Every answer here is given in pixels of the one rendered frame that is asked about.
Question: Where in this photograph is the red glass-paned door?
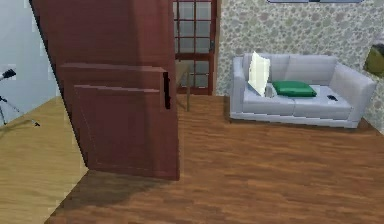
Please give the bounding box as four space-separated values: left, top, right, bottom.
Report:
172 0 218 96

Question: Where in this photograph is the dark red wooden room door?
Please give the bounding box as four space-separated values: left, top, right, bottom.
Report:
29 0 181 182

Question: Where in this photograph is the white cushion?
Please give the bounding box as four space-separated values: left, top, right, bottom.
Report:
247 50 272 98

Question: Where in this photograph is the green cushion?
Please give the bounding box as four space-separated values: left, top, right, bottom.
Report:
271 80 318 99

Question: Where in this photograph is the grey two-seat sofa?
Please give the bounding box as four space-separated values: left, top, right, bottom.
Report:
229 52 378 129

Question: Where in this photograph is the black tripod telescope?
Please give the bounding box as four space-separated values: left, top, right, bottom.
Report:
0 68 41 128

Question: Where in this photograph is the black door handle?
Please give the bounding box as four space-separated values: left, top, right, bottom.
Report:
162 71 172 111

